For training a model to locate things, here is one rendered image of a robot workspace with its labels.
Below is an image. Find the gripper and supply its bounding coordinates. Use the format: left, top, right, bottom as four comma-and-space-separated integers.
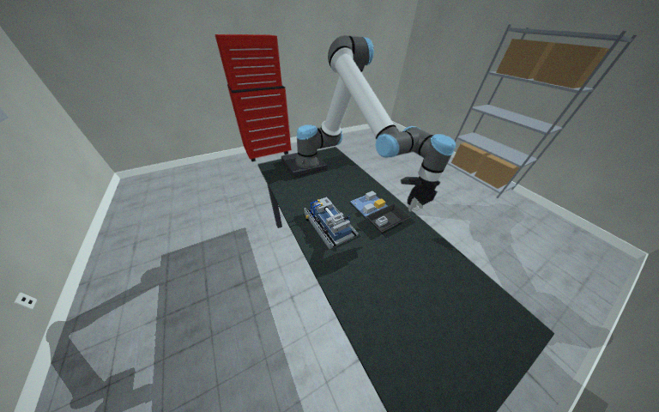
408, 176, 440, 212

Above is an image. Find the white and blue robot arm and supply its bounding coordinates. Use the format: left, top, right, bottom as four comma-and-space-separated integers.
295, 35, 456, 182

